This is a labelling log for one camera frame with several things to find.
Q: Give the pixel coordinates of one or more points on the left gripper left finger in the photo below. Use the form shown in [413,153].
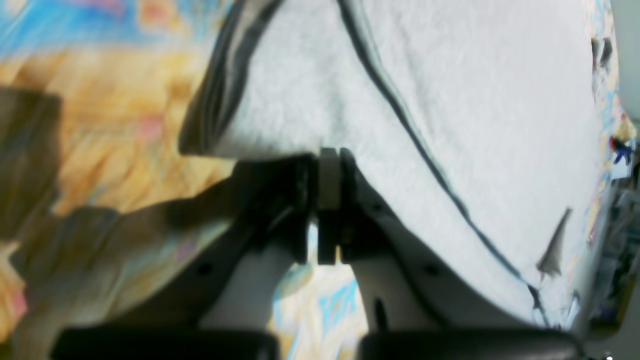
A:
[218,306]

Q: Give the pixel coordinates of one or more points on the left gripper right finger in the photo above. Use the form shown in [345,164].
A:
[416,306]

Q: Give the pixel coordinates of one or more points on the grey T-shirt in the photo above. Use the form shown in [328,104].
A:
[474,119]

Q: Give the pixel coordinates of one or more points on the patterned tablecloth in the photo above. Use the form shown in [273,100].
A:
[94,98]

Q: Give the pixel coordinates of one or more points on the blue clamp bottom left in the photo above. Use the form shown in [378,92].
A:
[622,149]

